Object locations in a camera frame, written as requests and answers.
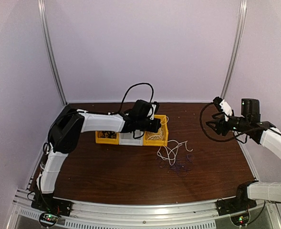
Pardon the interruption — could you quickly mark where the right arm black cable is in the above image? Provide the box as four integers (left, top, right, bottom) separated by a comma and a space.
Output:
199, 102, 248, 142

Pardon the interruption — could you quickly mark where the white bin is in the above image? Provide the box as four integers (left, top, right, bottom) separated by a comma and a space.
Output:
119, 133, 143, 146

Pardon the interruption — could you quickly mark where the left frame post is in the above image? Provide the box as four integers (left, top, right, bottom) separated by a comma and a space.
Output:
37, 0, 67, 106

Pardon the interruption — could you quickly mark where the aluminium front rail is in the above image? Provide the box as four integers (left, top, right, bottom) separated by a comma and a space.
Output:
5, 190, 281, 229

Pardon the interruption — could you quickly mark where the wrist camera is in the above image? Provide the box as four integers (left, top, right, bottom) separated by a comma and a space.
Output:
213, 97, 234, 122
148, 101, 159, 120

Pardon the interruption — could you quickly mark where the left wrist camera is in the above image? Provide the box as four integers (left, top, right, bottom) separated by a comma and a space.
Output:
148, 101, 159, 120

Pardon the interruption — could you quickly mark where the thick black cable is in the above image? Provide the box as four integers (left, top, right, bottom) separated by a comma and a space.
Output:
99, 130, 117, 139

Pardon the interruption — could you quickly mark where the frame post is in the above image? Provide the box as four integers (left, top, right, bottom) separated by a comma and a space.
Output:
37, 0, 67, 106
220, 0, 248, 98

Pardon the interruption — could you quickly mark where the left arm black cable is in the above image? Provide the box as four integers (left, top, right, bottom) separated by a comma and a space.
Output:
118, 82, 155, 113

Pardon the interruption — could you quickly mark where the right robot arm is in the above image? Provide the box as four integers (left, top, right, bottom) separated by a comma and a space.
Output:
200, 97, 281, 211

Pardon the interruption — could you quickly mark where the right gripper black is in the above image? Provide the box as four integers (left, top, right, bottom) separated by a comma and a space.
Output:
206, 112, 250, 136

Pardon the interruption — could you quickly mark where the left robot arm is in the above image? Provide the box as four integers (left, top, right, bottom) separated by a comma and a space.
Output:
34, 100, 161, 212

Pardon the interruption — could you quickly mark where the yellow bin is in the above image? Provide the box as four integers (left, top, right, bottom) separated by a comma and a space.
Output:
143, 114, 169, 146
95, 131, 119, 145

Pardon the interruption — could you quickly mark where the left circuit board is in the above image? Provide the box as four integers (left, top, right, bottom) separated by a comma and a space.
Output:
39, 212, 59, 227

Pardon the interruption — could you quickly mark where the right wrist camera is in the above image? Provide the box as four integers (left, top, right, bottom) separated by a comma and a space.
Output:
213, 97, 234, 122

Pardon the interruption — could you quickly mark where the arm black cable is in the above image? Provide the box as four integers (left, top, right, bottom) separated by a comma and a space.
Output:
199, 102, 248, 142
118, 82, 155, 113

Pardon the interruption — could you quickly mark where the white cable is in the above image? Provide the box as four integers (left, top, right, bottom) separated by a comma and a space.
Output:
146, 115, 194, 166

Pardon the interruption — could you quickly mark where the right circuit board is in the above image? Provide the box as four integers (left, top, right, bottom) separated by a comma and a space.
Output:
231, 215, 250, 226

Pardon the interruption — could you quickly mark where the purple cable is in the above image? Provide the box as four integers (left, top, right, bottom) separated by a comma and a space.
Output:
156, 153, 195, 177

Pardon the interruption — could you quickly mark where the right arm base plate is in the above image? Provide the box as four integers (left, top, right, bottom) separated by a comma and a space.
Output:
216, 197, 257, 216

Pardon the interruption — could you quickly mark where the right frame post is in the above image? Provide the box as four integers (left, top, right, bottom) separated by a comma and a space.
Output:
220, 0, 248, 98

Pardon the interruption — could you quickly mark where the circuit board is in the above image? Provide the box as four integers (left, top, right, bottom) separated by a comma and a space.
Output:
39, 212, 59, 227
231, 215, 250, 226

